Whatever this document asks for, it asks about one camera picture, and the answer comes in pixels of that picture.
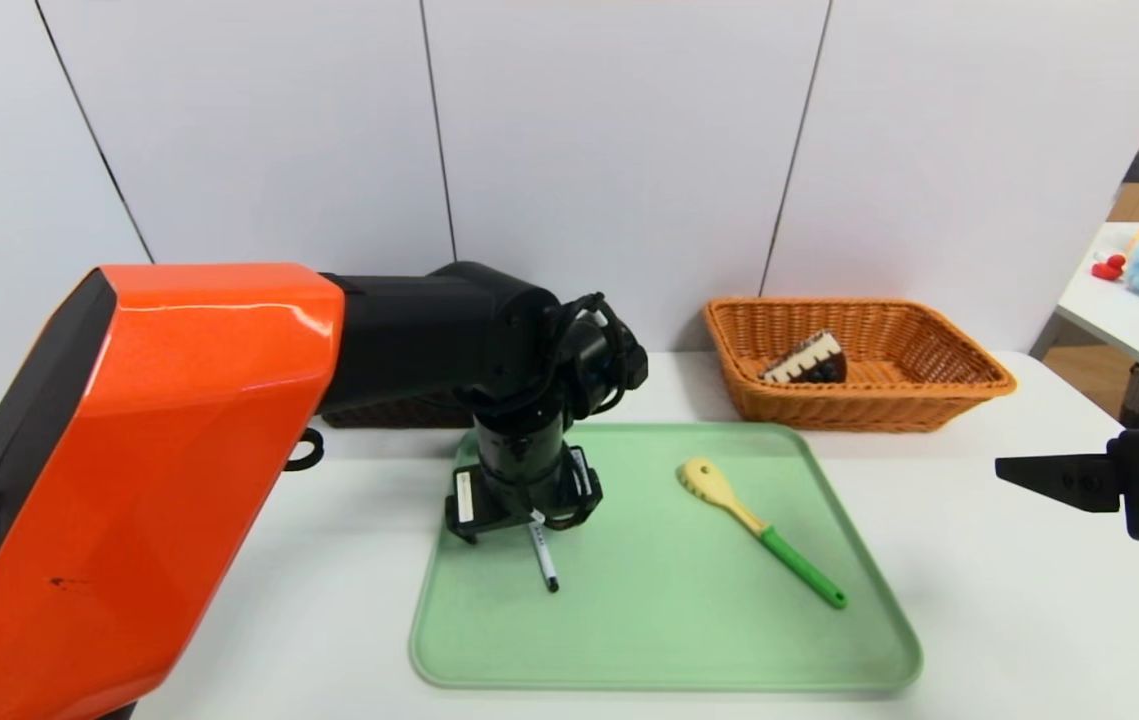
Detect dark brown wicker basket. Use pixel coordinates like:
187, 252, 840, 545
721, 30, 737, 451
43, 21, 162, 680
324, 395, 475, 429

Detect small black cable loop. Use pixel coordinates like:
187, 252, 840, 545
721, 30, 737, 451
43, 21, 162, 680
284, 428, 326, 472

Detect yellow spoon green handle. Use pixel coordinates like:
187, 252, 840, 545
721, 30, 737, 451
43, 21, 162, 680
678, 458, 849, 611

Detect orange wicker basket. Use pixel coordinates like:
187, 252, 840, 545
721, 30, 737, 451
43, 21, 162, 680
705, 298, 1017, 433

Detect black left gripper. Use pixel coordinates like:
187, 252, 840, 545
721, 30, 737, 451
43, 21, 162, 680
444, 414, 604, 545

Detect white marker pen black cap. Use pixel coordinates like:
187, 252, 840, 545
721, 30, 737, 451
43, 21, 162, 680
527, 512, 561, 593

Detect light green plastic tray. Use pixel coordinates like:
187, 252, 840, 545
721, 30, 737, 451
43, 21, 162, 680
411, 421, 923, 693

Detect chocolate blueberry cake slice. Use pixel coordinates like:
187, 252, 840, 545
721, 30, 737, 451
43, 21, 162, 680
762, 330, 849, 385

